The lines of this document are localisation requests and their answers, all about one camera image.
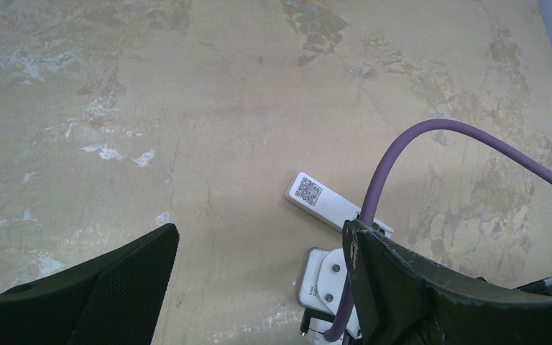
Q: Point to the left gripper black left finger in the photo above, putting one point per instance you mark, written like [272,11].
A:
[115,298]

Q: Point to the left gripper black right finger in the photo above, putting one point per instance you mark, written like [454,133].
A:
[402,297]

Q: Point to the white remote control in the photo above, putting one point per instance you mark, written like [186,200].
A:
[320,201]

